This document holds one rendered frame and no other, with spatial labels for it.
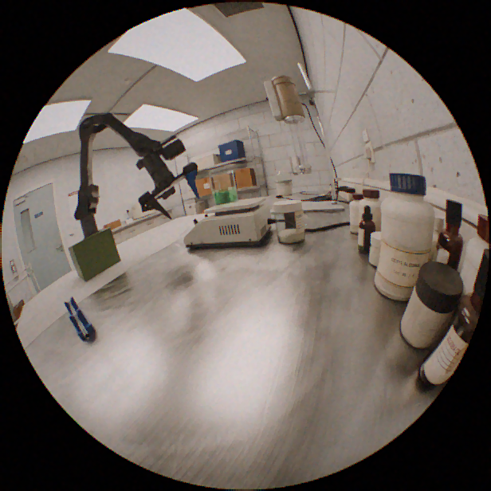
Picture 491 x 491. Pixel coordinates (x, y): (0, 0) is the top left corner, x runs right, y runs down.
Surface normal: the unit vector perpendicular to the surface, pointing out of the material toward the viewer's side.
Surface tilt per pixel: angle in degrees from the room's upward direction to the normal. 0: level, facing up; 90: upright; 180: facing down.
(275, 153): 90
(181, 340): 0
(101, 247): 90
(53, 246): 90
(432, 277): 0
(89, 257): 90
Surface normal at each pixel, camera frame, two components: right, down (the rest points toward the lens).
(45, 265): 0.91, -0.03
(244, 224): -0.33, 0.37
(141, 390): -0.17, -0.93
